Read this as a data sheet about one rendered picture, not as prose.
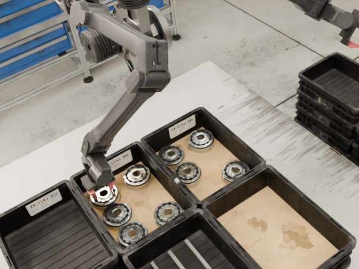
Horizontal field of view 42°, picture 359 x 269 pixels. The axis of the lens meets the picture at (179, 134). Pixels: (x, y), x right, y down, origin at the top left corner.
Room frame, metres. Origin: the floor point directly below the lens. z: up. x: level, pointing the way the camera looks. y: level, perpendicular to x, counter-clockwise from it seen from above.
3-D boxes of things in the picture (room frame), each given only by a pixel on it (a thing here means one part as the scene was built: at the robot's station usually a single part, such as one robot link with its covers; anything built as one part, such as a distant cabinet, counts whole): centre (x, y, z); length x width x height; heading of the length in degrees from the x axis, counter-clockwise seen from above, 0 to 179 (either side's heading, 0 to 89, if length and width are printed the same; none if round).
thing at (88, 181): (1.09, 0.31, 0.98); 0.10 x 0.07 x 0.07; 118
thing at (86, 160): (1.08, 0.30, 1.04); 0.07 x 0.06 x 0.07; 29
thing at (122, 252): (1.03, 0.20, 0.92); 0.40 x 0.30 x 0.02; 28
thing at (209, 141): (1.30, -0.08, 0.86); 0.10 x 0.10 x 0.01
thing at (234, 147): (1.17, -0.07, 0.87); 0.40 x 0.30 x 0.11; 28
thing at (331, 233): (0.82, -0.26, 0.87); 0.40 x 0.30 x 0.11; 28
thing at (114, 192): (1.09, 0.30, 0.86); 0.10 x 0.10 x 0.01
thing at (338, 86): (1.83, -0.89, 0.37); 0.40 x 0.30 x 0.45; 29
